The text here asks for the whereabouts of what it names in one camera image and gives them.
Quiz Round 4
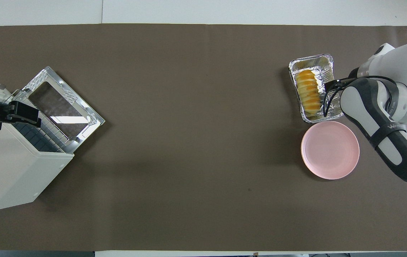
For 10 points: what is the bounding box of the sliced yellow bread loaf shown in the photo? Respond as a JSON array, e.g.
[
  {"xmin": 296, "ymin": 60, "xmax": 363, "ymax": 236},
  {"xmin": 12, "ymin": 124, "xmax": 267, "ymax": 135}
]
[{"xmin": 295, "ymin": 70, "xmax": 323, "ymax": 115}]

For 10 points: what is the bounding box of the glass oven door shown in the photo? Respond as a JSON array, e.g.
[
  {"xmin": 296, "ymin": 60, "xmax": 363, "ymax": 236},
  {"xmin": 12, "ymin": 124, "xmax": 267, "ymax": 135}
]
[{"xmin": 21, "ymin": 66, "xmax": 106, "ymax": 144}]

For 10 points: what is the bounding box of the metal oven wire rack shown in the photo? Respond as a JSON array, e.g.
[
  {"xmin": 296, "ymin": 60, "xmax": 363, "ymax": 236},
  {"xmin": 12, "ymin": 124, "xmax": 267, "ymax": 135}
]
[{"xmin": 14, "ymin": 94, "xmax": 81, "ymax": 153}]

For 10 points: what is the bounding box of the aluminium foil tray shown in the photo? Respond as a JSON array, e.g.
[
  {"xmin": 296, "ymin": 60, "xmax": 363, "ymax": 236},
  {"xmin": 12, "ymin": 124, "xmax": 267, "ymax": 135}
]
[{"xmin": 288, "ymin": 54, "xmax": 345, "ymax": 124}]

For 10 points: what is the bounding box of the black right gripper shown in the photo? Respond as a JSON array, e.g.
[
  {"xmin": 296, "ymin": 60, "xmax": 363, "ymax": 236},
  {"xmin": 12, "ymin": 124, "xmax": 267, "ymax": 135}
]
[{"xmin": 324, "ymin": 68, "xmax": 359, "ymax": 94}]

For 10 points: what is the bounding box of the white toaster oven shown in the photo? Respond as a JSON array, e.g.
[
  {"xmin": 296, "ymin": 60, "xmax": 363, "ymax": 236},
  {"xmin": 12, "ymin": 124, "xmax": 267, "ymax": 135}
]
[{"xmin": 0, "ymin": 91, "xmax": 75, "ymax": 212}]

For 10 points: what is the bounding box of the pink round plate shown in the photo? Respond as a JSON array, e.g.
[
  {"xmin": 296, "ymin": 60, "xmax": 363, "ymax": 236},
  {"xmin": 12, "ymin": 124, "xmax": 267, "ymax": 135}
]
[{"xmin": 301, "ymin": 121, "xmax": 360, "ymax": 180}]

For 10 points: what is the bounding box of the brown table mat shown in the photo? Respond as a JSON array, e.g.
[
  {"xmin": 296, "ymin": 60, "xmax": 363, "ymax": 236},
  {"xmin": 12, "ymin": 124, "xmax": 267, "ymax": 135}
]
[{"xmin": 0, "ymin": 23, "xmax": 407, "ymax": 252}]

